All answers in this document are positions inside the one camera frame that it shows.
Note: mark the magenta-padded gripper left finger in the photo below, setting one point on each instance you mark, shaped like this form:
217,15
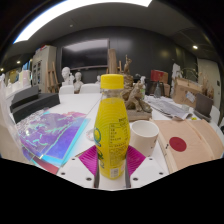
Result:
87,161

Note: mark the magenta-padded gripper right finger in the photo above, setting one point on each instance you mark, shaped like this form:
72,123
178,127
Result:
136,161

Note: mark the yellow drink bottle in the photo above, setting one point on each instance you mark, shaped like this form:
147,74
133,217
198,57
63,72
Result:
111,133

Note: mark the white dotted cup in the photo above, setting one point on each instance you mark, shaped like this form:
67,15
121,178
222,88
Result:
143,136

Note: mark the clear tape roll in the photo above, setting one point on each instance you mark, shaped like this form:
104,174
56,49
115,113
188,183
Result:
89,134

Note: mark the purple and teal painted sheet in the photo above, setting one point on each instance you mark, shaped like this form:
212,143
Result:
53,133

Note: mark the flat round red coaster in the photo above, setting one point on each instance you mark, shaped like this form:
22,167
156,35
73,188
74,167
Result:
177,144

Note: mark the grey newspaper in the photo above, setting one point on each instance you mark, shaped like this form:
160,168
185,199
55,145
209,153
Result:
170,108

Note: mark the light wooden drawing board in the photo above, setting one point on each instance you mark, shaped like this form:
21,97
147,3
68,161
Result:
200,133

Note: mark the white chair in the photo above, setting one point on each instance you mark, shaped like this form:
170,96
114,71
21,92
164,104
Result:
89,88
66,90

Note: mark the large black box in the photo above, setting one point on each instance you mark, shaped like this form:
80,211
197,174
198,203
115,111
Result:
36,106

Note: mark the white plaster bust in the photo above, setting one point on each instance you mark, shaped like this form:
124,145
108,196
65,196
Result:
66,76
78,81

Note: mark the clear plastic bag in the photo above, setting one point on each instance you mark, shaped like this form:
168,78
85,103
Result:
8,133

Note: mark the cardboard box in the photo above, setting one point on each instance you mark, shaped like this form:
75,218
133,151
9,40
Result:
185,91

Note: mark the red box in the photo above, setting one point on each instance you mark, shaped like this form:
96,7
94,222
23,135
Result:
158,76

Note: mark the tall wooden easel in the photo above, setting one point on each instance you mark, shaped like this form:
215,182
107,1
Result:
51,78

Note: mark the small black box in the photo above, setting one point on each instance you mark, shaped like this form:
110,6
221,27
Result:
25,95

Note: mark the white plaster statue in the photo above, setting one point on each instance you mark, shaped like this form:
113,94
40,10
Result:
176,70

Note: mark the beige cabinet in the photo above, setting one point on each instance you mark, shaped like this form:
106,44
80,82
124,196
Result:
41,66

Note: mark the long ceiling light strip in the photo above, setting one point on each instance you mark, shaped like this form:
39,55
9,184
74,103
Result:
66,10

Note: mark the dark wall screen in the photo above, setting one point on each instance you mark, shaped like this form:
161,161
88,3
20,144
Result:
85,53

